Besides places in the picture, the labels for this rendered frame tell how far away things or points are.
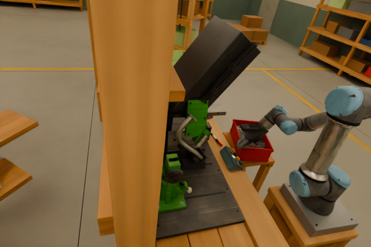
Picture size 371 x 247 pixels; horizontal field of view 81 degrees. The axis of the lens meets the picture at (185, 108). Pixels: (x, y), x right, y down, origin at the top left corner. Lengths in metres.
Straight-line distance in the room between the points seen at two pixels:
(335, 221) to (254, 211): 0.40
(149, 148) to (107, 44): 0.17
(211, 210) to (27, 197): 1.75
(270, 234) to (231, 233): 0.18
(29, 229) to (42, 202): 0.23
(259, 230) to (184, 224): 0.34
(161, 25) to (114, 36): 0.05
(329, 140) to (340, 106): 0.16
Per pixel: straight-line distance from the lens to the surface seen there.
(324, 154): 1.08
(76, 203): 2.30
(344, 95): 0.97
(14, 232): 2.32
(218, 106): 1.40
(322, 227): 1.33
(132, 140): 0.34
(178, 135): 1.15
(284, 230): 1.44
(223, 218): 1.14
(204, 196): 1.18
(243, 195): 1.25
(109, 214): 0.68
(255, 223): 1.19
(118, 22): 0.26
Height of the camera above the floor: 1.85
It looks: 33 degrees down
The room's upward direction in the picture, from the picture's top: 8 degrees clockwise
